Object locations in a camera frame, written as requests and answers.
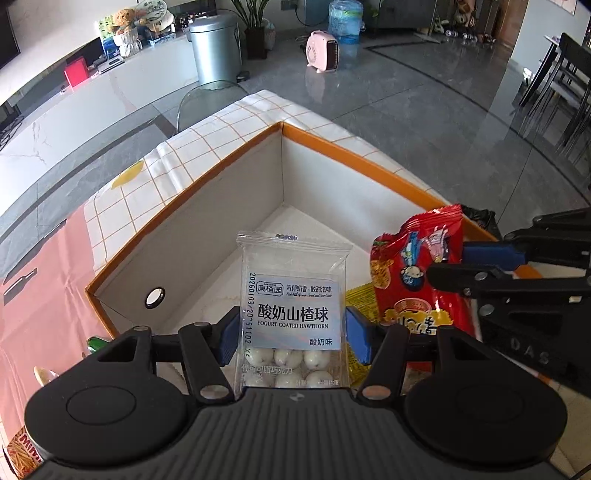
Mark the pink space heater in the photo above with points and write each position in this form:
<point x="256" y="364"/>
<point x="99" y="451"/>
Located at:
<point x="323" y="50"/>

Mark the yellow snack packet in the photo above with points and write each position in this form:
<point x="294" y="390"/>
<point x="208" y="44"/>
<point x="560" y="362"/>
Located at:
<point x="364" y="297"/>

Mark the black plastic bag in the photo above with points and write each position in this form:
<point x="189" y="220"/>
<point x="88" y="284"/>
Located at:
<point x="482" y="221"/>

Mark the round paper fan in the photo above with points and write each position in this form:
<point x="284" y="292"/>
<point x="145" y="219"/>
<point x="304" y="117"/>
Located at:
<point x="154" y="16"/>

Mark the orange cardboard box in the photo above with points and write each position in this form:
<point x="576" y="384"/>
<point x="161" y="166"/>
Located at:
<point x="207" y="221"/>

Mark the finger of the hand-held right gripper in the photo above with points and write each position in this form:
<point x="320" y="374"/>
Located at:
<point x="480" y="281"/>
<point x="489" y="254"/>

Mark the blue water bottle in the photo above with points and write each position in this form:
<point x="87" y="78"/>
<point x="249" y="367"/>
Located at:
<point x="345" y="21"/>

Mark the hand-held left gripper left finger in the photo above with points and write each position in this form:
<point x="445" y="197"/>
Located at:
<point x="229" y="337"/>

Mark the black dining chair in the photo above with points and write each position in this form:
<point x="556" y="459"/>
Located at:
<point x="542" y="69"/>
<point x="575" y="92"/>

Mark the white marble tv cabinet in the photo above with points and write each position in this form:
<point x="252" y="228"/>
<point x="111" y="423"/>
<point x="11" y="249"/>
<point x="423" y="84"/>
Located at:
<point x="92" y="106"/>

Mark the red cube box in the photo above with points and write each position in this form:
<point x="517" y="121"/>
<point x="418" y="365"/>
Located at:
<point x="76" y="71"/>

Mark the red stick snack bag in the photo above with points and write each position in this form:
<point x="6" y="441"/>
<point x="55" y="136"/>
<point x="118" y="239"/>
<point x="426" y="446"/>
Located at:
<point x="21" y="454"/>

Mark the black television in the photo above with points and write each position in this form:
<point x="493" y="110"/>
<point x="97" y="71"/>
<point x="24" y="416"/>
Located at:
<point x="7" y="37"/>

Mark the teddy bear bouquet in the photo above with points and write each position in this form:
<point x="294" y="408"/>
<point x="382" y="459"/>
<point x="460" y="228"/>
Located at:
<point x="124" y="30"/>

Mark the pink table runner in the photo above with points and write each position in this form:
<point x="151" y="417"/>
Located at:
<point x="41" y="314"/>

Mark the clear packet of white balls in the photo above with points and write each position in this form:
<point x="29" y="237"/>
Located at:
<point x="295" y="300"/>

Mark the potted plant in black pot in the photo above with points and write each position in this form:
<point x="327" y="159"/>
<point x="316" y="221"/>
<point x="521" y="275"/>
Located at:
<point x="256" y="41"/>

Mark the green sausage stick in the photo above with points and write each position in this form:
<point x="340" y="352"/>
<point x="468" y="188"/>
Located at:
<point x="96" y="344"/>

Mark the round pastry packet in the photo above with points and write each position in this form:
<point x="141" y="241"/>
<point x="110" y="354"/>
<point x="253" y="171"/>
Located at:
<point x="44" y="376"/>

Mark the silver trash can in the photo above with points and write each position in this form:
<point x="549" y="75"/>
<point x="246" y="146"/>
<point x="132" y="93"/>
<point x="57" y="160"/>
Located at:
<point x="214" y="50"/>

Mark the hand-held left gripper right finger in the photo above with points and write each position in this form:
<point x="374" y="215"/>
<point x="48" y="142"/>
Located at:
<point x="358" y="334"/>

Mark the blue printed box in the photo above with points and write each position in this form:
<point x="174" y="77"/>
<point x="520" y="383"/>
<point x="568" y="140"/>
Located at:
<point x="111" y="46"/>

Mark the clear acrylic chair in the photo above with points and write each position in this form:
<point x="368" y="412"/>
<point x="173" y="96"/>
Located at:
<point x="207" y="101"/>

